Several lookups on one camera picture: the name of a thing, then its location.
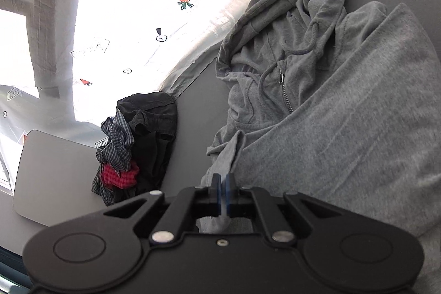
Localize blue checked shirt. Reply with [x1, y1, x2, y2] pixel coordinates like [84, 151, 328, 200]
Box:
[91, 108, 135, 206]

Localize grey side table top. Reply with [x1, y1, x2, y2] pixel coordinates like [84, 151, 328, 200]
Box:
[13, 130, 105, 226]

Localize black garment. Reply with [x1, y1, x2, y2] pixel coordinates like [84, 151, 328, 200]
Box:
[114, 92, 178, 203]

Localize red checked cloth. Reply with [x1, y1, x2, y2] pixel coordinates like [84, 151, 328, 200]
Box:
[100, 161, 139, 190]

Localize white printed curtain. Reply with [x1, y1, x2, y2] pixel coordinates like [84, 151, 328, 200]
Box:
[1, 0, 250, 193]

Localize grey zip hoodie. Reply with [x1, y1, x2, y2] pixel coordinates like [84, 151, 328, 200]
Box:
[201, 0, 440, 293]

